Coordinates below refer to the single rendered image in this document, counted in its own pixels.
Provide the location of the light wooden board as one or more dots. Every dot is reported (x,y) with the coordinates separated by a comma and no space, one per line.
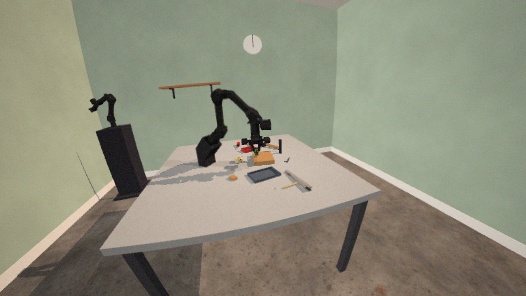
(264,158)

